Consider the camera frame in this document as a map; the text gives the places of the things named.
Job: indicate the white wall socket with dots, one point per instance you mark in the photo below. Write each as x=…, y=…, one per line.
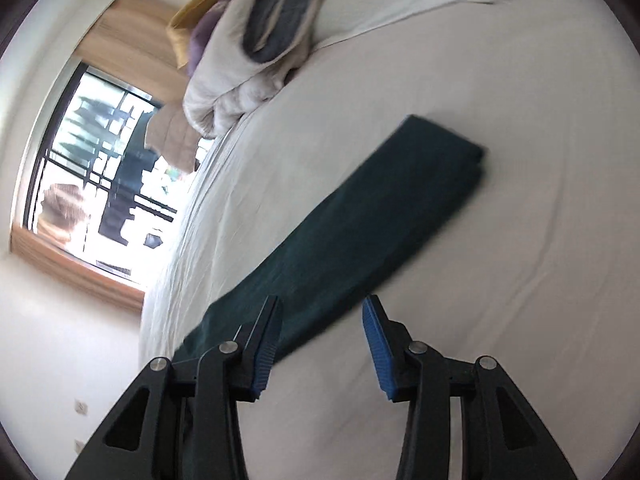
x=80, y=406
x=78, y=444

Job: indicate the small hanging black garment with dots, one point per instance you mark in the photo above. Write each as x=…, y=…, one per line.
x=153, y=240

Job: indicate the hanging brown patterned garment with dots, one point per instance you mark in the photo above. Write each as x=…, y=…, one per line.
x=65, y=205

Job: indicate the bed with white sheet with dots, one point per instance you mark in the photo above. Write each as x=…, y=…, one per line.
x=500, y=260

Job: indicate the yellow pillow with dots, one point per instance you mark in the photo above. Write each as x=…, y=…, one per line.
x=195, y=15

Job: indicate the light grey duvet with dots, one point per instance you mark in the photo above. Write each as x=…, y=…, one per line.
x=225, y=90

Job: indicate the dark green garment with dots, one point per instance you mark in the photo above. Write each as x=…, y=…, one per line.
x=360, y=220

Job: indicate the black framed window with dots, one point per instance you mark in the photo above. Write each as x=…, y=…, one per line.
x=65, y=160

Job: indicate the dark grey quilted blanket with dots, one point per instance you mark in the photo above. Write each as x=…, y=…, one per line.
x=280, y=15

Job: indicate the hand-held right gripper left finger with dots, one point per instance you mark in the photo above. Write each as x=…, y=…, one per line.
x=260, y=380

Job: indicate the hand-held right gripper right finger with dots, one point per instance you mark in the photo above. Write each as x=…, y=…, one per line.
x=380, y=355

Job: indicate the hanging dark clothes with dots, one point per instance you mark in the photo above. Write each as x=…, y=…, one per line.
x=125, y=185

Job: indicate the beige curtain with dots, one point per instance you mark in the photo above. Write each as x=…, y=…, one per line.
x=135, y=35
x=75, y=265

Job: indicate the purple pillow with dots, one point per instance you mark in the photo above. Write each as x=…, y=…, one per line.
x=200, y=45

